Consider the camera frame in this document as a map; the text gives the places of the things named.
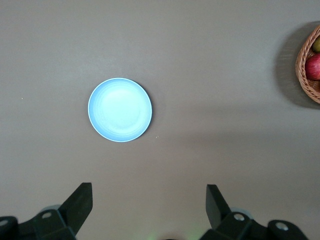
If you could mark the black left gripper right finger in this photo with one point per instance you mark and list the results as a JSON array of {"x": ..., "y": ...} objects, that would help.
[{"x": 216, "y": 210}]

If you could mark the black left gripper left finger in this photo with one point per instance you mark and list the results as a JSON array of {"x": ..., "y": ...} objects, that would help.
[{"x": 80, "y": 207}]

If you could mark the red apple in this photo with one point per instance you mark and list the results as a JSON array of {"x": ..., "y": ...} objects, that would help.
[{"x": 313, "y": 67}]

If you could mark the round light blue plate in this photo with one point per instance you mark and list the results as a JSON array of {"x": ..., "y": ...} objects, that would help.
[{"x": 120, "y": 110}]

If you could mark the brown woven wicker basket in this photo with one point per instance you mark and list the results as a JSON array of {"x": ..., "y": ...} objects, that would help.
[{"x": 301, "y": 75}]

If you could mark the large table cover mat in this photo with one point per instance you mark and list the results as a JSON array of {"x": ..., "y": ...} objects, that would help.
[{"x": 175, "y": 50}]

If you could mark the small yellowish brown fruit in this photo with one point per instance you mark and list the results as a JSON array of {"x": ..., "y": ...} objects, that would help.
[{"x": 317, "y": 45}]

